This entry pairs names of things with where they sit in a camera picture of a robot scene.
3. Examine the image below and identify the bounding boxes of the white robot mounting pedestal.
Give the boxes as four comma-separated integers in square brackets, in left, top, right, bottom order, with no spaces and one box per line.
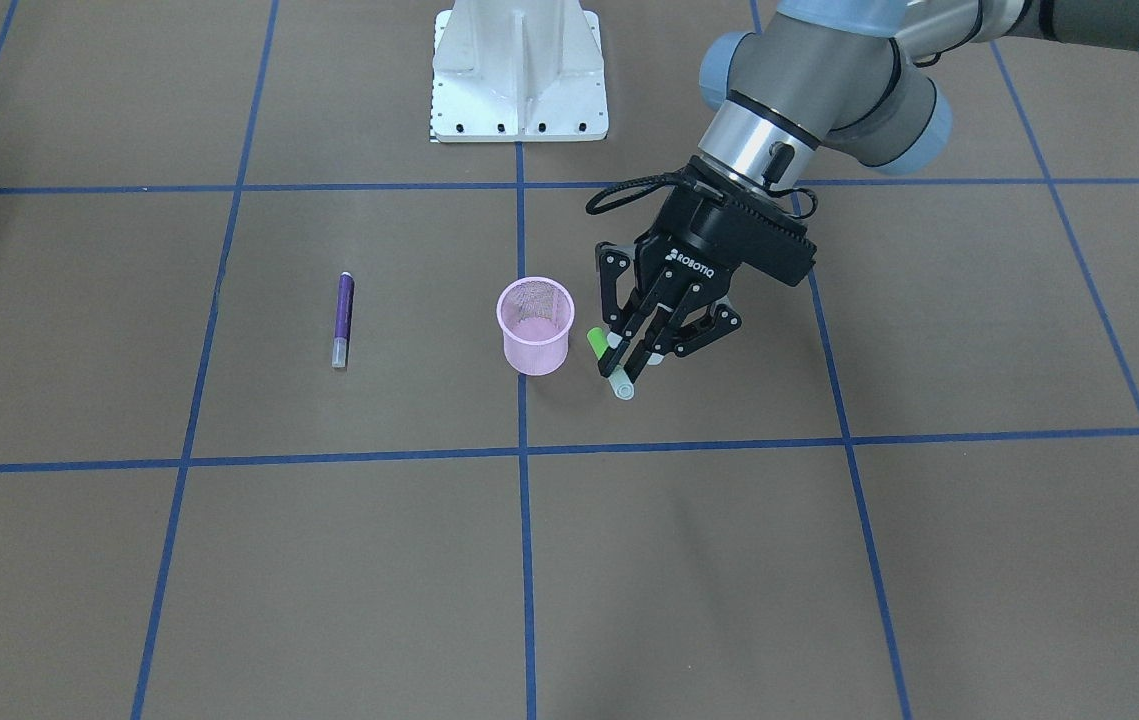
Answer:
[429,1,611,144]

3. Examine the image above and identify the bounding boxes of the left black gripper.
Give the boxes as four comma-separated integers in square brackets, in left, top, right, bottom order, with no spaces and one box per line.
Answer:
[595,158,816,382]

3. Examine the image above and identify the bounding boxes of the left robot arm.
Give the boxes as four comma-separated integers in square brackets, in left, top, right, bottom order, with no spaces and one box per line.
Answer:
[585,1,1139,382]

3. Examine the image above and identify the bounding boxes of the pink mesh pen holder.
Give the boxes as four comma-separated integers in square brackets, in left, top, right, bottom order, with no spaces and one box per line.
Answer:
[495,275,575,375]

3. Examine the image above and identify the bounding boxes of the green highlighter pen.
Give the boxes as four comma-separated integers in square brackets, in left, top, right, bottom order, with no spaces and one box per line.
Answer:
[585,327,636,401]

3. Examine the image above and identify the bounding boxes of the brown paper table cover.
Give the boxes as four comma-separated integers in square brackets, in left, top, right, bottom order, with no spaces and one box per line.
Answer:
[0,1,1139,719]

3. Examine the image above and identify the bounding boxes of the purple highlighter pen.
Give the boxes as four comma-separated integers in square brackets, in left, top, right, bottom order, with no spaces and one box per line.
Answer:
[330,272,355,370]

